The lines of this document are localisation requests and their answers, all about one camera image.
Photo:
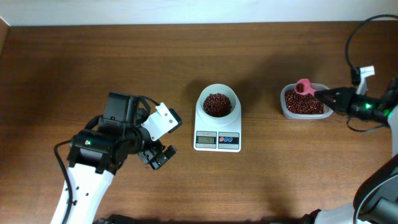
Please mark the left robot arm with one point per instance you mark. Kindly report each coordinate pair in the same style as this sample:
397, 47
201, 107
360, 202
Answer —
130, 124

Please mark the white round bowl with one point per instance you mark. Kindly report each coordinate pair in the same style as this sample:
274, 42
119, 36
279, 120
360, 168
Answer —
218, 121

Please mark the clear plastic bean container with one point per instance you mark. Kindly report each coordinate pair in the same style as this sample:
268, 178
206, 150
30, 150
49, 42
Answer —
289, 115

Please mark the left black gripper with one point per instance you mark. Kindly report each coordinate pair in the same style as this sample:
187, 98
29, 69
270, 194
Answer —
148, 156

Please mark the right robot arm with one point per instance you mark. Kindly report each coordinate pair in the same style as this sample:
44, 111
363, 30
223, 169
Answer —
376, 199

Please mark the red beans in bowl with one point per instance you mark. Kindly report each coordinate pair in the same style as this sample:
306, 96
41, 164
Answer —
217, 105

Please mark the pink plastic scoop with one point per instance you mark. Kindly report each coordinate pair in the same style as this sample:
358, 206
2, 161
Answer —
304, 87

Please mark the white digital kitchen scale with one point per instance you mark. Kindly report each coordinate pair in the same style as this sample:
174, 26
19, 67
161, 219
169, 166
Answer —
218, 134

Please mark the red beans in container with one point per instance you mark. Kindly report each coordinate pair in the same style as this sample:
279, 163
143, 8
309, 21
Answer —
300, 104

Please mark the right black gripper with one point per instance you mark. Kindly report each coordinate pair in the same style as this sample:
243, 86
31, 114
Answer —
344, 98

